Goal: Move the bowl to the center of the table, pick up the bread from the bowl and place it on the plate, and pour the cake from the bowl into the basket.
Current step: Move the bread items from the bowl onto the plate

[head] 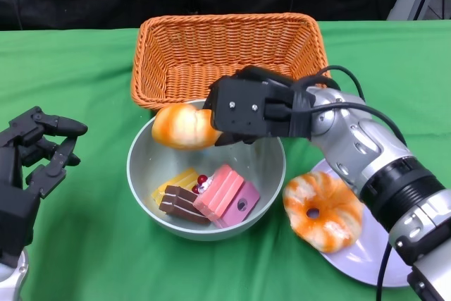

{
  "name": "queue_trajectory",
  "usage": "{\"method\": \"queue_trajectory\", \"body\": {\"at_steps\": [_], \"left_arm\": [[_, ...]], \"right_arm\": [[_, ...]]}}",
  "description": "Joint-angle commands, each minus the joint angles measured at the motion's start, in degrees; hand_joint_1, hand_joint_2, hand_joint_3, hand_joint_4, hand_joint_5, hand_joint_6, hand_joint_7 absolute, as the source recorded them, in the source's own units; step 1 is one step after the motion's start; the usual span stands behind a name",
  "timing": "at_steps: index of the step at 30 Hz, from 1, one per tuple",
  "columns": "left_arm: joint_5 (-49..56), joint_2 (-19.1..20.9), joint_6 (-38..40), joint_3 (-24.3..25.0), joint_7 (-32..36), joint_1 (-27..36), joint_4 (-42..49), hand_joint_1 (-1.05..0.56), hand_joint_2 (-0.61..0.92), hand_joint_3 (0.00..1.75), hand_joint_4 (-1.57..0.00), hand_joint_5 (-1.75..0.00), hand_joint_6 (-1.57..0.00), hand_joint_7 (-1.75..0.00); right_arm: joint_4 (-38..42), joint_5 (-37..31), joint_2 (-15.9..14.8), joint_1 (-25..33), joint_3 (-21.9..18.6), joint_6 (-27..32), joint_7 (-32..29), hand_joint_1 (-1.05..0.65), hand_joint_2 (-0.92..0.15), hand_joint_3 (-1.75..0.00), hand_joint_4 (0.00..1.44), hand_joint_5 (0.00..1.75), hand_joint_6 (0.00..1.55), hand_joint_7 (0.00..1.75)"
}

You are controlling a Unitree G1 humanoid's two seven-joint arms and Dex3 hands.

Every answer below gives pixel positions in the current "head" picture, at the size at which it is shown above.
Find pink layered cake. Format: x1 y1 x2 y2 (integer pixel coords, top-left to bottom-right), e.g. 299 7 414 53
213 180 261 229

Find small red berries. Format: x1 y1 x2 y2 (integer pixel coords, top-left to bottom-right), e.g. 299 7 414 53
192 173 209 195

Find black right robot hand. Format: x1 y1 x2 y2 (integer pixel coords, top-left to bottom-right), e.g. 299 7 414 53
204 66 318 147

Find orange wicker basket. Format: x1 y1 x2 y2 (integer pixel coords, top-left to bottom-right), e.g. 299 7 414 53
130 13 332 111

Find green tablecloth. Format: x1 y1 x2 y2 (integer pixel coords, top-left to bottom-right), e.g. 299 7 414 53
0 20 451 301

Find pale green bowl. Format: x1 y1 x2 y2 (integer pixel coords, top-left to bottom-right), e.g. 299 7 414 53
126 98 286 242

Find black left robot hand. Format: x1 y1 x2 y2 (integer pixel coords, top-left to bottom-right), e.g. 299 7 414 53
0 106 88 269

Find yellow layered cake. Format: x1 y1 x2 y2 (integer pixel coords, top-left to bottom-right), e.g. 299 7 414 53
151 167 200 207

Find lavender plate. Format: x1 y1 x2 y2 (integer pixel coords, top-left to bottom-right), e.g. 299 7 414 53
311 158 416 288

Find salmon block cake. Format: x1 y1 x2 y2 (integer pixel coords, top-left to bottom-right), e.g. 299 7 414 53
192 164 246 220

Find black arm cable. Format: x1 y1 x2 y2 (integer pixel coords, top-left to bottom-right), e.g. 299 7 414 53
266 65 409 301

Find orange swirl ring bread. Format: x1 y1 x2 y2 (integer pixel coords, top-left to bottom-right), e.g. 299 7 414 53
151 103 223 151
283 171 364 254

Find chocolate layered cake with cherry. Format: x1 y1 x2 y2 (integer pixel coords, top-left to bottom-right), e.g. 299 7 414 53
158 185 212 226

